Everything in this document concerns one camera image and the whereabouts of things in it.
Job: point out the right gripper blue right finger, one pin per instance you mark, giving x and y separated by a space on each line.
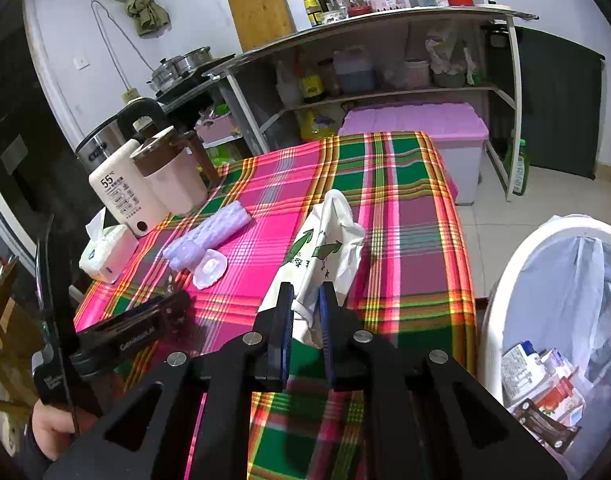
343 355

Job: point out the blue liquid jug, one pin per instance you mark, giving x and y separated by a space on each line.
354 70

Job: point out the white printed plastic bag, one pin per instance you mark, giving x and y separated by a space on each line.
327 248

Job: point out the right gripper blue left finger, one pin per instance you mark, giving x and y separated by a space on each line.
275 325

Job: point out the metal kitchen shelf rack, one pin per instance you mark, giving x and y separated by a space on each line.
287 93

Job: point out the white tissue box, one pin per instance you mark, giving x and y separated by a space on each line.
108 251

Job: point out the steel cooking pot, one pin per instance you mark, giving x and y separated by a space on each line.
173 69

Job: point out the person's left hand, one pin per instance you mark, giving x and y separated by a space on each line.
53 428

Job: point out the green dish soap bottle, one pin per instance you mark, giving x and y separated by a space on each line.
518 184

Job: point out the black panel appliance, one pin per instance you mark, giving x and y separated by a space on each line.
561 98

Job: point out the purple bubble wrap roll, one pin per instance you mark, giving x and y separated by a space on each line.
186 252

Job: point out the stainless steel rice cooker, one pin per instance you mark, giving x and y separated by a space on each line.
141 119

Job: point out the white round trash bin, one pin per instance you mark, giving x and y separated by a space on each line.
550 309

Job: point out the wooden cutting board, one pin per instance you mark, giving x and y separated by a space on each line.
260 22

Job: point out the green sauce bottle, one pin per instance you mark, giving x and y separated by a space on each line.
314 12

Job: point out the translucent white bin liner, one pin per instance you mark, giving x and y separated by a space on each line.
570 329

